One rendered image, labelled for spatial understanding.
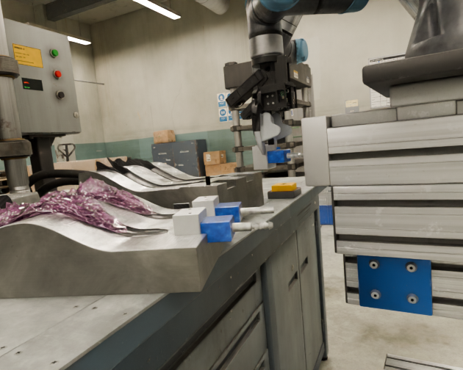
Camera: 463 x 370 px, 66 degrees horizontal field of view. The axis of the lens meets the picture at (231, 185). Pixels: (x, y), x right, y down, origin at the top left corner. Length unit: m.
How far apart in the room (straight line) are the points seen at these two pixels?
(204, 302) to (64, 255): 0.26
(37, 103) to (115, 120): 8.30
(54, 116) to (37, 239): 1.09
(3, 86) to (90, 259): 0.91
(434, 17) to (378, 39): 6.83
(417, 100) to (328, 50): 6.97
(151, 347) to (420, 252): 0.36
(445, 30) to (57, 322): 0.51
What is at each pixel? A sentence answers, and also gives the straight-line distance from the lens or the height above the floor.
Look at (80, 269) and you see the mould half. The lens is 0.48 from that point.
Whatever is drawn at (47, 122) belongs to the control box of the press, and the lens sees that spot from 1.54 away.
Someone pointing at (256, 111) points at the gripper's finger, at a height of 1.03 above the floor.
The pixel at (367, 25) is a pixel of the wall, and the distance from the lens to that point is 7.40.
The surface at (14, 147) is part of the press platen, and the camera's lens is 1.27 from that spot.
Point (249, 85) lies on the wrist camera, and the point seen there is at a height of 1.10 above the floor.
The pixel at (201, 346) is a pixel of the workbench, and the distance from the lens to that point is 0.68.
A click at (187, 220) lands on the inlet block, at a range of 0.48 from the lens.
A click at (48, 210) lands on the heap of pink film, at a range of 0.55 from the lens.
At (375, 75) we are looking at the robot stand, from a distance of 0.42.
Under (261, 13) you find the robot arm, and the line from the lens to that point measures 0.79.
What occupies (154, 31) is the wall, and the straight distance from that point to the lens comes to 9.21.
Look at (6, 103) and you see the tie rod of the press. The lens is 1.30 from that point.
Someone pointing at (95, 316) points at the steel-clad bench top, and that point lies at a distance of 0.43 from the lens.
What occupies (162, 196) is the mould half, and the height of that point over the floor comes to 0.87.
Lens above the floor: 0.97
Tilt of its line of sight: 7 degrees down
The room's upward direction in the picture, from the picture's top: 5 degrees counter-clockwise
